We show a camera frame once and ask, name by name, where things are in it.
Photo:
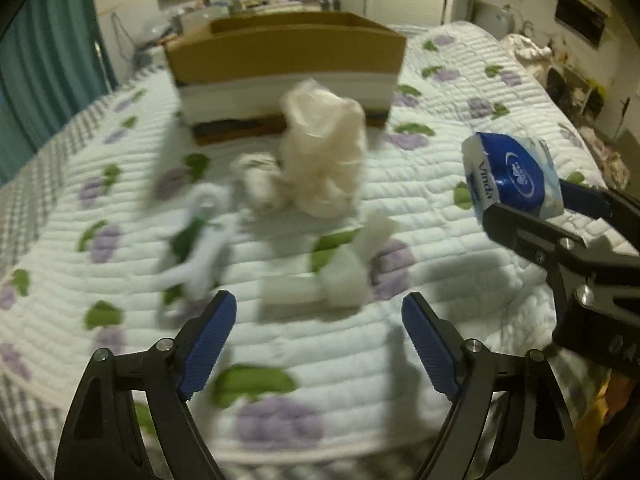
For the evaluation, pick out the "small white cloth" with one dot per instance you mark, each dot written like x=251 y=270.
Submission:
x=261 y=181

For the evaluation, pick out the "grey checked bed sheet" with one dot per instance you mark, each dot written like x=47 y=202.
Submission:
x=26 y=204

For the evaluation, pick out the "brown white cardboard box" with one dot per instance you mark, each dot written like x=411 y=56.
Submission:
x=232 y=74

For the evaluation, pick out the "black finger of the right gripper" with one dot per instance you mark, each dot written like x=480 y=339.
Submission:
x=547 y=245

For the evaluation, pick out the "cream plastic bag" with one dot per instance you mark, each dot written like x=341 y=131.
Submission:
x=323 y=149

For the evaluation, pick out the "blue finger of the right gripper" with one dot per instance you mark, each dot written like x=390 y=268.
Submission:
x=618 y=208

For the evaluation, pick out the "black range hood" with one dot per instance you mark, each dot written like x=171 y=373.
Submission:
x=583 y=18

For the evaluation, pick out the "blue Vinda tissue pack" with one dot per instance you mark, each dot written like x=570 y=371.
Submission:
x=515 y=171

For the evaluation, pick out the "white green fuzzy loop toy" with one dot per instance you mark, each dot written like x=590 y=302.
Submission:
x=203 y=243

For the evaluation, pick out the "teal window curtain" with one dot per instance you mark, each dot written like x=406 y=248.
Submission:
x=53 y=66

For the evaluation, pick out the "white floral quilted blanket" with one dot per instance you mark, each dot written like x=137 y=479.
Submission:
x=296 y=385

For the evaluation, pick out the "white folded tissue paper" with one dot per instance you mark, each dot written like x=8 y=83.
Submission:
x=343 y=282

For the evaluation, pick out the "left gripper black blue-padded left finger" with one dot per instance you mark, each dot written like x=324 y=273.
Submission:
x=102 y=439

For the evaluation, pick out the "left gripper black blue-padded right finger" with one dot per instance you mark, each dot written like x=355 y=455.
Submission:
x=512 y=402

